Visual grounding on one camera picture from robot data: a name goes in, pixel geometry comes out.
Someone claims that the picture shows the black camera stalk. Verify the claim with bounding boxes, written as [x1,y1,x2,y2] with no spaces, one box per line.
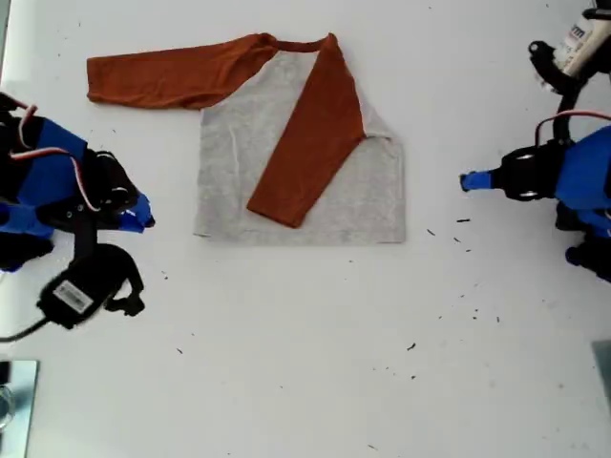
[548,83,587,145]
[71,209,99,261]

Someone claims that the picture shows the red white servo wire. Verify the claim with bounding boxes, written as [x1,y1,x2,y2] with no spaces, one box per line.
[534,110,611,147]
[9,103,104,214]

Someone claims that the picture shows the black camera box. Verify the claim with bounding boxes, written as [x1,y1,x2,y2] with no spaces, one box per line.
[527,6,611,96]
[36,241,146,331]

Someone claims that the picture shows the grey t-shirt with brown sleeves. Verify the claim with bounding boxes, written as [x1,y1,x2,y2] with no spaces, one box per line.
[85,31,408,247]

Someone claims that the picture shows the steel plate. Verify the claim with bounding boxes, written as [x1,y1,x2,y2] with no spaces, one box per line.
[0,359,40,458]

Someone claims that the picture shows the black camera cable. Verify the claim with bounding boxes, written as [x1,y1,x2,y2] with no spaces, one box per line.
[0,317,50,344]

